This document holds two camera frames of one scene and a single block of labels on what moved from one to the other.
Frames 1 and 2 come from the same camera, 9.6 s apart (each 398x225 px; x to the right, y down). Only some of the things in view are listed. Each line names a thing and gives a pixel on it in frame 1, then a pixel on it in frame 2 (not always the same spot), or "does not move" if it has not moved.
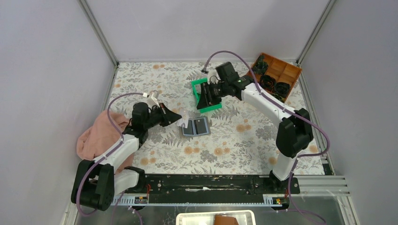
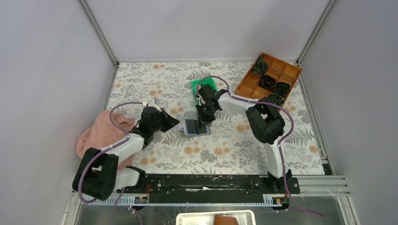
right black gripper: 206,98 to 202,119
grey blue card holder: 196,126 does not move
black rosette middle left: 267,82 does not move
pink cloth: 103,131 does not move
